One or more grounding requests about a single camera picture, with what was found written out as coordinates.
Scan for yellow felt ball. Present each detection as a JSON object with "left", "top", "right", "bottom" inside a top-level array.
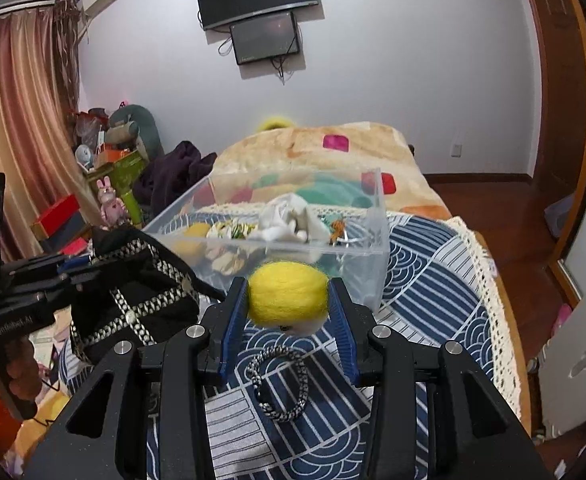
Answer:
[{"left": 246, "top": 261, "right": 330, "bottom": 337}]

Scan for black hanging cables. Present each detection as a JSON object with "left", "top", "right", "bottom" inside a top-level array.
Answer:
[{"left": 267, "top": 57, "right": 294, "bottom": 86}]

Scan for small orange green toy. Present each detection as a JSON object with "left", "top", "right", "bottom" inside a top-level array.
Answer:
[{"left": 325, "top": 217, "right": 350, "bottom": 247}]

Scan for white cloth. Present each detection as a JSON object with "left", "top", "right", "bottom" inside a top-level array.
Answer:
[{"left": 249, "top": 193, "right": 324, "bottom": 247}]

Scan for small black monitor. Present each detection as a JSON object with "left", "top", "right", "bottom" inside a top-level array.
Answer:
[{"left": 230, "top": 11, "right": 302, "bottom": 66}]

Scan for grey bag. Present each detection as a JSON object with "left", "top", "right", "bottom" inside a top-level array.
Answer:
[{"left": 543, "top": 194, "right": 576, "bottom": 239}]

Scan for clear plastic storage box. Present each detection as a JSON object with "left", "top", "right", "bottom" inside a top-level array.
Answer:
[{"left": 142, "top": 167, "right": 392, "bottom": 312}]

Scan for pink striped curtain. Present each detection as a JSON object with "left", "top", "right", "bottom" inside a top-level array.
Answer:
[{"left": 0, "top": 7, "right": 82, "bottom": 262}]

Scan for white door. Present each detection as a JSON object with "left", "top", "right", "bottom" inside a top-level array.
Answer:
[{"left": 537, "top": 10, "right": 586, "bottom": 437}]

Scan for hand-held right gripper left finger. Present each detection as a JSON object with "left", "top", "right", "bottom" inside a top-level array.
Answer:
[{"left": 25, "top": 277, "right": 251, "bottom": 480}]

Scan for pink rabbit toy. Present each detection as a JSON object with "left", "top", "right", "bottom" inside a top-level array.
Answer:
[{"left": 95, "top": 177, "right": 130, "bottom": 227}]

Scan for black pouch with checked trim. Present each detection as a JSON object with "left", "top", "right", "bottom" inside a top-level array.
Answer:
[{"left": 69, "top": 226, "right": 227, "bottom": 367}]

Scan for red box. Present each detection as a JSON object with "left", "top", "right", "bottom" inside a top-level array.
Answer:
[{"left": 32, "top": 194, "right": 94, "bottom": 257}]

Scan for yellow plush toy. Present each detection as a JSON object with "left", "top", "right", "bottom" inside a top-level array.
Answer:
[{"left": 172, "top": 222, "right": 212, "bottom": 262}]

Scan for grey plush pillow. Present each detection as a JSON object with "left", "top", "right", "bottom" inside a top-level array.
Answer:
[{"left": 108, "top": 104, "right": 164, "bottom": 162}]

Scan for beige plush blanket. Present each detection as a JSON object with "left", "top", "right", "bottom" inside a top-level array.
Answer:
[{"left": 212, "top": 120, "right": 450, "bottom": 222}]

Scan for brown sheer curtain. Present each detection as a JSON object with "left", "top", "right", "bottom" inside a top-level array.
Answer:
[{"left": 52, "top": 0, "right": 92, "bottom": 117}]

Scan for yellow fluffy toy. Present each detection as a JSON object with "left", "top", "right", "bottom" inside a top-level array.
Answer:
[{"left": 255, "top": 115, "right": 296, "bottom": 134}]

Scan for black white braided loop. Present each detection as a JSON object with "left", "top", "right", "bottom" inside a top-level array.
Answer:
[{"left": 245, "top": 344, "right": 310, "bottom": 422}]

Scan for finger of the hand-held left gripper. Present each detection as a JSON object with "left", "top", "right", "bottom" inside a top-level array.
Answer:
[
  {"left": 0, "top": 254, "right": 98, "bottom": 280},
  {"left": 0, "top": 271, "right": 101, "bottom": 311}
]

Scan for clear wrapped gift bundle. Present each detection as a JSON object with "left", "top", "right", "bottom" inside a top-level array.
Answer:
[{"left": 75, "top": 107, "right": 112, "bottom": 162}]

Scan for blue wave-patterned blanket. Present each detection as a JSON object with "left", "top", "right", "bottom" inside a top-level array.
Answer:
[{"left": 57, "top": 209, "right": 520, "bottom": 480}]

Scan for green cardboard box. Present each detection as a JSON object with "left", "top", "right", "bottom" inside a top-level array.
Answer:
[{"left": 87, "top": 152, "right": 150, "bottom": 224}]

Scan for person's left hand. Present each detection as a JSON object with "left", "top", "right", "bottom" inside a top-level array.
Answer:
[{"left": 4, "top": 336, "right": 42, "bottom": 407}]

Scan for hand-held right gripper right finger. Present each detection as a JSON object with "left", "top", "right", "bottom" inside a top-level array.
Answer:
[{"left": 328, "top": 277, "right": 556, "bottom": 480}]

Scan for dark purple cloth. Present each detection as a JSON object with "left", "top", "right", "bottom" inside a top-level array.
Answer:
[{"left": 132, "top": 139, "right": 218, "bottom": 212}]

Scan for green striped white sock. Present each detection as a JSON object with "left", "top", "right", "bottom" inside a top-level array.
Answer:
[{"left": 206, "top": 219, "right": 254, "bottom": 242}]

